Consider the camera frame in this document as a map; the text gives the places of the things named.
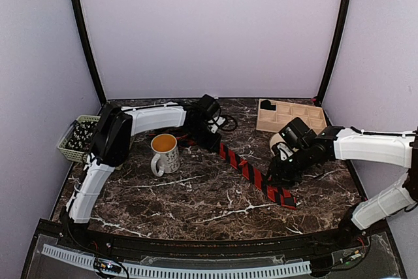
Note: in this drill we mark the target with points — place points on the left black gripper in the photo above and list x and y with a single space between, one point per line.
211 146

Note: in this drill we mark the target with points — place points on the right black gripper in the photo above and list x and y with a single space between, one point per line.
279 175

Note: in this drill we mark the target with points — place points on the red navy striped tie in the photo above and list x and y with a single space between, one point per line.
280 196

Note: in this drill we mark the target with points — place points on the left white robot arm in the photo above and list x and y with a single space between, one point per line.
86 191

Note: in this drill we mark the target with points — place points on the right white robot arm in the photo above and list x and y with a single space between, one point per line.
349 143

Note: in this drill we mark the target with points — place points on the bird pattern ceramic plate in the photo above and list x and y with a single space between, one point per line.
275 138

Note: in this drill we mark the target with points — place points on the white patterned mug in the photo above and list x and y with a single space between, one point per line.
166 156

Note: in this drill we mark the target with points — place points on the black rolled tie in box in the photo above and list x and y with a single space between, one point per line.
267 105

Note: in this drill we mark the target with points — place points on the black white patterned tie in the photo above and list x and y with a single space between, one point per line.
81 136

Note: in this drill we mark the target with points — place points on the green plastic basket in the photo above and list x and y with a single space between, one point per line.
103 138

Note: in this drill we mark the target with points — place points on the black front rail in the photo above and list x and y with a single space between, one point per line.
311 246

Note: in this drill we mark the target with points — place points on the white slotted cable duct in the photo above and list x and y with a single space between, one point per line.
164 267

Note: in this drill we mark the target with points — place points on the right black frame post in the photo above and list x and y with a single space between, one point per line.
333 52

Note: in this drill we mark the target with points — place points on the black frame post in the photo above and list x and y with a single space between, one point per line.
88 53
333 52

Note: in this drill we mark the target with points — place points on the left black frame post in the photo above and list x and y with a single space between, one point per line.
88 53

